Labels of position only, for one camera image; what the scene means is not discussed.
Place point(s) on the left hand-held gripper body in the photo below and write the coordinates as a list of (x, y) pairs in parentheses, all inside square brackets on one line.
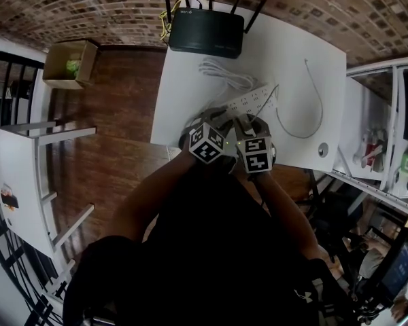
[(206, 144)]

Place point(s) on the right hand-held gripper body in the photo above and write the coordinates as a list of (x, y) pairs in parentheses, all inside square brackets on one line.
[(256, 155)]

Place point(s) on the white power strip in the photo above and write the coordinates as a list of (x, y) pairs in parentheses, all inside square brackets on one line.
[(255, 98)]

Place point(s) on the person's right forearm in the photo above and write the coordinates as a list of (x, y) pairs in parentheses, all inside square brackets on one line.
[(289, 212)]

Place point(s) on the person's left forearm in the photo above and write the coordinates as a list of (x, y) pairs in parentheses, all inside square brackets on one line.
[(149, 199)]

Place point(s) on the black router with antennas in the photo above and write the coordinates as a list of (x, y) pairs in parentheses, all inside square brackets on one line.
[(207, 32)]

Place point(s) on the person's dark shirt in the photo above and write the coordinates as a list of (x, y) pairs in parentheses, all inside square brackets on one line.
[(217, 250)]

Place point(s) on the red package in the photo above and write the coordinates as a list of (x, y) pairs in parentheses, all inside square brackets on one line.
[(372, 153)]

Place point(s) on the white metal shelf rack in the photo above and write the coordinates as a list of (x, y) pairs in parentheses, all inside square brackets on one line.
[(391, 155)]

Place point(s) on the cardboard box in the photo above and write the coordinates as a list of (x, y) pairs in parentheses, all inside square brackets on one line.
[(59, 66)]

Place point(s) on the black tablet screen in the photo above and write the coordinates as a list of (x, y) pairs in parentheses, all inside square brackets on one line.
[(401, 270)]

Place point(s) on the white side table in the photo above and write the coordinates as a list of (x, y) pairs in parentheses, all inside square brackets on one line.
[(20, 161)]

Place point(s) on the black metal railing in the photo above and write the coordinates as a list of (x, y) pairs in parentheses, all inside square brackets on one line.
[(7, 76)]

